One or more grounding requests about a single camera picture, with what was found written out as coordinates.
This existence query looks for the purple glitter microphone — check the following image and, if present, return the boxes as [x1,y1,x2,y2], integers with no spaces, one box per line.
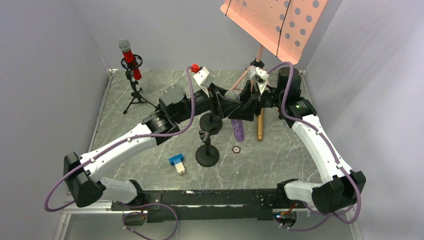
[224,90,245,142]

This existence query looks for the black round-base fork mic stand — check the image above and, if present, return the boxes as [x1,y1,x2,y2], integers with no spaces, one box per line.
[195,127,220,168]

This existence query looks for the black tripod shock mount stand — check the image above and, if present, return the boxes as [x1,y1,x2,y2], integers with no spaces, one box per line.
[120,54,155,115]

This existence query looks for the red glitter microphone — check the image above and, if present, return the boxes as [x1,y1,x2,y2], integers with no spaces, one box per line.
[118,38,143,81]

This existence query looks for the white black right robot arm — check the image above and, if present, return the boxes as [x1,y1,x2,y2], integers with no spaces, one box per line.
[236,66,366,215]

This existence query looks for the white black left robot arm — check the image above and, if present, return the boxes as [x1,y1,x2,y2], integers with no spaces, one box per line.
[64,85,243,208]

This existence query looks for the black round-base clip mic stand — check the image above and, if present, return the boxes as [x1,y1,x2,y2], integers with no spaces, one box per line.
[199,112,223,131]

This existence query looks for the pink music stand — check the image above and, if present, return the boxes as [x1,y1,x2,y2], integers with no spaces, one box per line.
[220,0,331,70]

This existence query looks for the gold microphone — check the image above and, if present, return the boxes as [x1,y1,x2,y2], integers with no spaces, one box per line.
[256,109,264,142]

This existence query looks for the brown poker chip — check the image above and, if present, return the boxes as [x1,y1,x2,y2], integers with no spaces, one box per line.
[232,146,241,154]

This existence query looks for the blue white toy brick block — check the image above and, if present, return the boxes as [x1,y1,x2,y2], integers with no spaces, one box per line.
[168,153,186,176]

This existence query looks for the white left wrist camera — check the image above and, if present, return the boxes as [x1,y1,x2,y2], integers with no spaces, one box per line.
[193,67,216,88]

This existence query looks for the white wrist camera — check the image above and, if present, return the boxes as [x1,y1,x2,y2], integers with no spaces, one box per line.
[193,67,216,88]
[248,66,269,96]

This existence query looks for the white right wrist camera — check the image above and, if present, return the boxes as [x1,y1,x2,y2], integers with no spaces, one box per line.
[248,66,269,96]

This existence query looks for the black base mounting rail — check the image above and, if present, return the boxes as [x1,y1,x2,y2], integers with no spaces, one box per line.
[111,188,297,223]

